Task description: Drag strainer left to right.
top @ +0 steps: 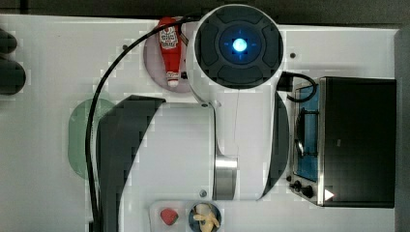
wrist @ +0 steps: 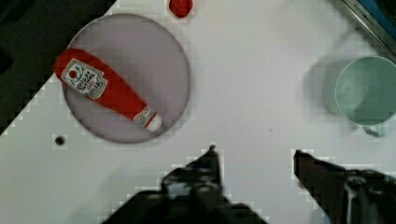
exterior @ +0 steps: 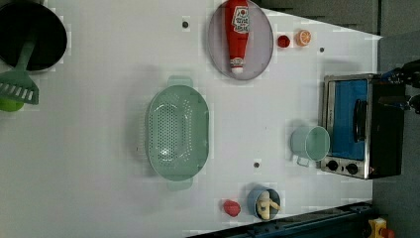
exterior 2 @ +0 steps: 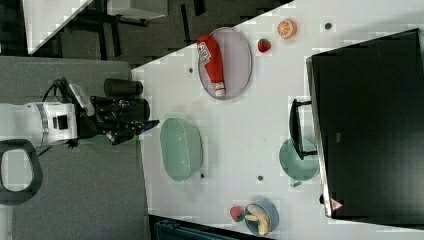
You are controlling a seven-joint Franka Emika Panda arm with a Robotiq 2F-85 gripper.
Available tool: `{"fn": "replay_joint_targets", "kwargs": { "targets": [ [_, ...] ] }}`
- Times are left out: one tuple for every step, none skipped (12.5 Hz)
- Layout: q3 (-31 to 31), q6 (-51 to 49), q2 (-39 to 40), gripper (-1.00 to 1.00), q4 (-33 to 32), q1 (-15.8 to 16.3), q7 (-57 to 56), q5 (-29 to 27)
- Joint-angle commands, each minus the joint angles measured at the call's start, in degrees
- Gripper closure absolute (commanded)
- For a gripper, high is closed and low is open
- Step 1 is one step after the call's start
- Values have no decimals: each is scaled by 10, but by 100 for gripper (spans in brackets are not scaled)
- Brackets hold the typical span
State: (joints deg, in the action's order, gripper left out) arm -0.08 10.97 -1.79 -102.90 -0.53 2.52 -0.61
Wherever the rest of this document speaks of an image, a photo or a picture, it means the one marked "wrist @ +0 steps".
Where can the green mug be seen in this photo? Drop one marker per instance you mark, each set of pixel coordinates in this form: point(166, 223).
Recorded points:
point(362, 91)

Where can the silver black toaster oven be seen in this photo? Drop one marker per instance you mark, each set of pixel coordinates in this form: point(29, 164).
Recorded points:
point(376, 17)

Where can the red strawberry toy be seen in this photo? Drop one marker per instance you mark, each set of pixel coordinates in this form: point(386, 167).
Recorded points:
point(180, 8)

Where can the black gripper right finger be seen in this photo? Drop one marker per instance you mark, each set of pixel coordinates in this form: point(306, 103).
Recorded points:
point(347, 196)

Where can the red ketchup bottle toy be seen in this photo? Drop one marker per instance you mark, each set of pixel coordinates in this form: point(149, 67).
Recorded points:
point(97, 81)

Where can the grey round plate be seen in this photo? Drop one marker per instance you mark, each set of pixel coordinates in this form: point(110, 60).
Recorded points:
point(150, 60)

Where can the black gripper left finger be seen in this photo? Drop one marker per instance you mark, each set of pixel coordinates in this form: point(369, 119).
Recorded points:
point(203, 175)

